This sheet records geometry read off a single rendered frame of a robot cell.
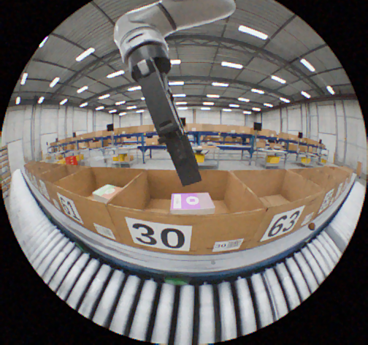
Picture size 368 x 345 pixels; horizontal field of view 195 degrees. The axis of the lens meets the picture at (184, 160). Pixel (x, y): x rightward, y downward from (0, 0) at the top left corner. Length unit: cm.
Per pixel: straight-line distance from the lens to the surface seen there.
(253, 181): 61
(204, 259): 35
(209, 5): 30
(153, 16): 28
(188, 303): 46
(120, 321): 50
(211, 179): 51
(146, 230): 29
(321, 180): 105
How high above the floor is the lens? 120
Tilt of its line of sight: 14 degrees down
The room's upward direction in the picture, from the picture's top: straight up
